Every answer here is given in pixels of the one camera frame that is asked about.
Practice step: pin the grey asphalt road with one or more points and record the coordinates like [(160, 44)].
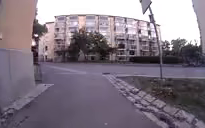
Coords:
[(123, 69)]

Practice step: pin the group of trees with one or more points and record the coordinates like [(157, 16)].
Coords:
[(88, 45)]

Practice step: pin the apartment block with balconies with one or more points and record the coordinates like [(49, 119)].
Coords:
[(103, 36)]

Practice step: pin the grey asphalt path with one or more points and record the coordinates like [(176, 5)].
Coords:
[(80, 103)]

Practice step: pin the dark hedge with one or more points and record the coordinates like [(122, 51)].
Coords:
[(155, 59)]

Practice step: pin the cobblestone edge strip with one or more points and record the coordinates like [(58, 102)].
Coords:
[(20, 101), (150, 100)]

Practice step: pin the signpost with road sign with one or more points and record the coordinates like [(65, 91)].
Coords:
[(155, 36)]

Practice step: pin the row of trees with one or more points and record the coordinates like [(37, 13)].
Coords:
[(185, 50)]

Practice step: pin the grass lawn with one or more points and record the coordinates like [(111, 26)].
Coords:
[(186, 95)]

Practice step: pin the orange building with grey base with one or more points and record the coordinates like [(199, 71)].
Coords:
[(13, 50)]

